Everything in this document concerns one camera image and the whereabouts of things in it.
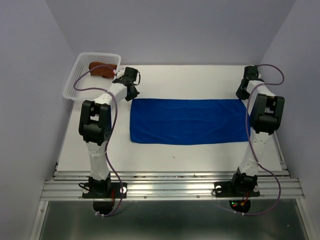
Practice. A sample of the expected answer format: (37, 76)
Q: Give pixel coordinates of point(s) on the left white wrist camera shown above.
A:
(120, 73)

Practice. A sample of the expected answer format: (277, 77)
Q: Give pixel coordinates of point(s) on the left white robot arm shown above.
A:
(98, 118)

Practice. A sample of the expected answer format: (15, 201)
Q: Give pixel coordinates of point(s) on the blue towel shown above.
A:
(188, 121)

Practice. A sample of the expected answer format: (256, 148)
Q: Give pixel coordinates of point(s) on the aluminium rail frame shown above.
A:
(169, 195)

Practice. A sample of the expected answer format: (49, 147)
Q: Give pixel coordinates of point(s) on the brown towel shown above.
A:
(100, 69)

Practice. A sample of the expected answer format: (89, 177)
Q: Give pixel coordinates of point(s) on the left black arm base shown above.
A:
(103, 189)

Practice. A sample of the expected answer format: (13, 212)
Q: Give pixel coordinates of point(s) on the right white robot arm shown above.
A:
(264, 111)

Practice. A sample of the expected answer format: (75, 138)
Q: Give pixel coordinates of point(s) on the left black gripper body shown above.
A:
(132, 95)

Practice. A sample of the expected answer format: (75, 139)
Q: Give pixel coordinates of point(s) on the white plastic basket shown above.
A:
(80, 85)

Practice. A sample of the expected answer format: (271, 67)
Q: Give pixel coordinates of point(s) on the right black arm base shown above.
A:
(241, 185)

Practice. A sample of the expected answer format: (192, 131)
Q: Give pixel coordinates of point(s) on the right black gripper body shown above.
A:
(241, 93)

